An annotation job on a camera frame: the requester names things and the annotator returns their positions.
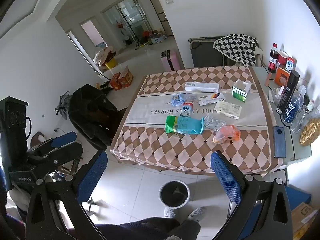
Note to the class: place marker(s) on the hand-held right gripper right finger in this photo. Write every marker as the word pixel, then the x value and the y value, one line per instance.
pixel 225 177

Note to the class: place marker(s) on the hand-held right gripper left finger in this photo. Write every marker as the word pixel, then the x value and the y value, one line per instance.
pixel 93 175

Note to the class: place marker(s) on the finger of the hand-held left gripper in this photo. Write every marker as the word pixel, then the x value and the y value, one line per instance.
pixel 63 138
pixel 60 155

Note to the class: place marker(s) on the orange plastic wrapper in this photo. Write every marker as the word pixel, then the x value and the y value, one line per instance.
pixel 228 133

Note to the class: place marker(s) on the white trash bin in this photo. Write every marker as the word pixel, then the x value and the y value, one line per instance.
pixel 172 195

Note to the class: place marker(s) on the silver blister pack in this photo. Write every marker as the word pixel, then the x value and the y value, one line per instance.
pixel 213 123

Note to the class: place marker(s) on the white printed box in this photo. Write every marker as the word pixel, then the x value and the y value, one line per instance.
pixel 228 109

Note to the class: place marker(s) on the green and white medicine box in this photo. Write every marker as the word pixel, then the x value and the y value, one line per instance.
pixel 240 95

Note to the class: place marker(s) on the person's left forearm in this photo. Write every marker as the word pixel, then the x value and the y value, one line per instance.
pixel 6 220

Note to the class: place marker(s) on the small metal dumbbell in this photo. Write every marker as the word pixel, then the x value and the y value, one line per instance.
pixel 91 203

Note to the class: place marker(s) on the black jacket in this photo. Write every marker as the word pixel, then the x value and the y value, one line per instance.
pixel 87 105

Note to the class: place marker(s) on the grey fluffy slipper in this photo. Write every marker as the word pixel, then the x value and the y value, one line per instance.
pixel 170 212
pixel 197 213

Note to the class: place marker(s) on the dark blue phone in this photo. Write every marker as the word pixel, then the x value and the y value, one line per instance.
pixel 279 142

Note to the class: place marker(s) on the green and blue snack packet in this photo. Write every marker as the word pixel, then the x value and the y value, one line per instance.
pixel 183 125

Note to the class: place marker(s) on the brown checked tablecloth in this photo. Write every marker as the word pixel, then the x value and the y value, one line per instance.
pixel 162 150

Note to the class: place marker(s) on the orange cardboard box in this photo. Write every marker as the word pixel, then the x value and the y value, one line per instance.
pixel 116 82
pixel 126 78

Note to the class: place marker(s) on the small milk carton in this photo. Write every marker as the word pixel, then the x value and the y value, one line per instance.
pixel 186 110

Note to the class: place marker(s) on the person's dark trousers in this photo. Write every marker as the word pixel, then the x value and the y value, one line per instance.
pixel 150 228

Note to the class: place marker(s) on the white box with coloured stripes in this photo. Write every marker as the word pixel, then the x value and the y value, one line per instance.
pixel 211 99

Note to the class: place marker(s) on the brown cardboard box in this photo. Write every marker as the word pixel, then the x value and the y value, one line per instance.
pixel 303 216

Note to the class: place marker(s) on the yellow bucket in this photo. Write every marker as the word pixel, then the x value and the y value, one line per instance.
pixel 111 64

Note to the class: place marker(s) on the blue crumpled plastic wrapper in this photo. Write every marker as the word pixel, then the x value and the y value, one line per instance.
pixel 178 99

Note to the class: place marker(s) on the pile of light clothes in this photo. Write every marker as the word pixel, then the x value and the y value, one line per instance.
pixel 102 55

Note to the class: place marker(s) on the long white box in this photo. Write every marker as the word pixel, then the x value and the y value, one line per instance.
pixel 201 87

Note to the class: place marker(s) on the clear bottle with green cap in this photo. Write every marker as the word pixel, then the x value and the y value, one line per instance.
pixel 302 120

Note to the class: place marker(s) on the gold tray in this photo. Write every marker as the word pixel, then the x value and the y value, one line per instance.
pixel 311 131

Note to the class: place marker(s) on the blue label water bottle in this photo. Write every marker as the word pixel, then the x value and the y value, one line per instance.
pixel 295 108

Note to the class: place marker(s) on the black spray can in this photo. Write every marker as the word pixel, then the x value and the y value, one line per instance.
pixel 287 92

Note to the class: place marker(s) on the cola bottle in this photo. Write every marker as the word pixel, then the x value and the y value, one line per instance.
pixel 273 60

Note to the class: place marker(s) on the grey folding bed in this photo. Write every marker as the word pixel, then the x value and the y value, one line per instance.
pixel 202 52

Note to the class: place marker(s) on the pink suitcase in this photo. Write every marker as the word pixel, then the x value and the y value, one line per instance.
pixel 171 60

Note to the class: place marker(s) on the small blue and white carton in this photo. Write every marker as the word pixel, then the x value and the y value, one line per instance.
pixel 290 64

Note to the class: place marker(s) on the black and white checked blanket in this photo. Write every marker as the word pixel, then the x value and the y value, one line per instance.
pixel 236 46

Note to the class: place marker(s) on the red instant noodle cup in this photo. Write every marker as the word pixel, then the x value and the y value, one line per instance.
pixel 282 58

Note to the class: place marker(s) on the pile of cardboard boxes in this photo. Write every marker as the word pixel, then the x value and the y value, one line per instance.
pixel 156 38

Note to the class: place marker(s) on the glass sliding door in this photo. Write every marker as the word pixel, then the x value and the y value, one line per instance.
pixel 135 17

